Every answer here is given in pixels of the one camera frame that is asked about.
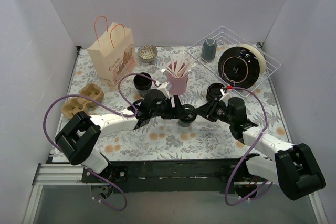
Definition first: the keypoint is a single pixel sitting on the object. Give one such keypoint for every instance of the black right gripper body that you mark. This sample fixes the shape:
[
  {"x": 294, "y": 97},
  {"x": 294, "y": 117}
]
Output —
[{"x": 210, "y": 109}]

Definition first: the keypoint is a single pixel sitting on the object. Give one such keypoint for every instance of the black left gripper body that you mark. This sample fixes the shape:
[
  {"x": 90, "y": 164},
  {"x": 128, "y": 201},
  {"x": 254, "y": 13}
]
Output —
[{"x": 172, "y": 107}]

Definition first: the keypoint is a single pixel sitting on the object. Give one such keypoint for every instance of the black plastic cup lid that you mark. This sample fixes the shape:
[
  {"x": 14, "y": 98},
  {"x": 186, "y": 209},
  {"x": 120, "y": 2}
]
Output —
[{"x": 191, "y": 116}]

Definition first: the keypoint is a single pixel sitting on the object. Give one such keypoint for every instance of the dark translucent printed cup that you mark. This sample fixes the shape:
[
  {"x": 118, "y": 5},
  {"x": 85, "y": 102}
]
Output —
[{"x": 185, "y": 122}]

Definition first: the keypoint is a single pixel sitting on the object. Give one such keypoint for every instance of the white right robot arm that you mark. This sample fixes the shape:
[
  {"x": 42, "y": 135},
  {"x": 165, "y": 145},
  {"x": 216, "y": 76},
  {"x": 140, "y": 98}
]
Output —
[{"x": 292, "y": 167}]

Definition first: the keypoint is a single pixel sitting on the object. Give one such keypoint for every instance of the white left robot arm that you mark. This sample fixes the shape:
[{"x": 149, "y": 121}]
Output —
[{"x": 77, "y": 139}]

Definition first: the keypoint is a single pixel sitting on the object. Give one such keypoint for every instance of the floral patterned table mat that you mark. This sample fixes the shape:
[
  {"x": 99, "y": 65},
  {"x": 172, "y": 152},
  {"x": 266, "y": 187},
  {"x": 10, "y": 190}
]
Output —
[{"x": 166, "y": 139}]

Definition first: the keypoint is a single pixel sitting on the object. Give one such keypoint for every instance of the stack of black lids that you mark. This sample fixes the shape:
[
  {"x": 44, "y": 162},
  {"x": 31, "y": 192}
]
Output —
[{"x": 214, "y": 91}]

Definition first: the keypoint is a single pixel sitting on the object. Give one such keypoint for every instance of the stack of black cups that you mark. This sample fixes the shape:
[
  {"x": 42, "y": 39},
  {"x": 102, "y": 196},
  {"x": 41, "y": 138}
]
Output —
[{"x": 142, "y": 83}]

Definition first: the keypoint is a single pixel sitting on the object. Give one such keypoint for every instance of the wrapped straw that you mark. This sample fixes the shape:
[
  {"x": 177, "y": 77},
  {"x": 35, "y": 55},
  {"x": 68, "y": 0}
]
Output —
[
  {"x": 179, "y": 63},
  {"x": 188, "y": 67},
  {"x": 172, "y": 65},
  {"x": 169, "y": 71}
]

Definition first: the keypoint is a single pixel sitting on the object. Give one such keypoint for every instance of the pink cylindrical holder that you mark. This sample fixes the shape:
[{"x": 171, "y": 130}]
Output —
[{"x": 178, "y": 85}]

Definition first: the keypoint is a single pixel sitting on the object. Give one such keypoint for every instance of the black round plate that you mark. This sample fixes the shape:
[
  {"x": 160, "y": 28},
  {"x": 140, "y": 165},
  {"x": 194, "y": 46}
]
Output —
[{"x": 239, "y": 67}]

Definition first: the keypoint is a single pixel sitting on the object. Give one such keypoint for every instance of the small patterned bowl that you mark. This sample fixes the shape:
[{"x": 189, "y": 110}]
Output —
[{"x": 147, "y": 53}]

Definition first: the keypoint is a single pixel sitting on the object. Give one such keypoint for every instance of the cream round plate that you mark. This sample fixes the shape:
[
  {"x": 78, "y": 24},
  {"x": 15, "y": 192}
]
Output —
[{"x": 259, "y": 56}]

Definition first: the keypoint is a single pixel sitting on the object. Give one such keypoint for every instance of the teal ceramic cup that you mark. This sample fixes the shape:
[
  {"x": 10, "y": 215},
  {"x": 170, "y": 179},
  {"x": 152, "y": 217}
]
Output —
[{"x": 209, "y": 49}]

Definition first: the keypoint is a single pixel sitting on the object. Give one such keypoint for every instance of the brown paper gift bag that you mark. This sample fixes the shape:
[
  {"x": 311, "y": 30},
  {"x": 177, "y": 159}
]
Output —
[{"x": 113, "y": 53}]

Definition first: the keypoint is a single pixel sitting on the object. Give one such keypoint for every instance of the cardboard cup carrier tray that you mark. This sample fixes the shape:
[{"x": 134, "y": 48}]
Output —
[{"x": 79, "y": 104}]

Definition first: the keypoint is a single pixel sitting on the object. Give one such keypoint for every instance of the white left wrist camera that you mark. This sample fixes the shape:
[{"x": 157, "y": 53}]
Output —
[{"x": 165, "y": 89}]

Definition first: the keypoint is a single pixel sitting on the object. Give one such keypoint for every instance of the white wire dish rack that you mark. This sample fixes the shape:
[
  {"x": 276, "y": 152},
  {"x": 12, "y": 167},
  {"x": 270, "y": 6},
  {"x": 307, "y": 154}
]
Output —
[{"x": 226, "y": 39}]

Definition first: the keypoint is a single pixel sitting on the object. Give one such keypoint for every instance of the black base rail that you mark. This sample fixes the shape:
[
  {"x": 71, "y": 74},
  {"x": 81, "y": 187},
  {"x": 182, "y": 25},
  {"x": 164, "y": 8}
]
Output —
[{"x": 181, "y": 175}]

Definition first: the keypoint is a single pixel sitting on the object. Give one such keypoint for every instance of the aluminium frame rail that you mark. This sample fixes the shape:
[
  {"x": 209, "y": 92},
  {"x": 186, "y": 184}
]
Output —
[{"x": 50, "y": 174}]

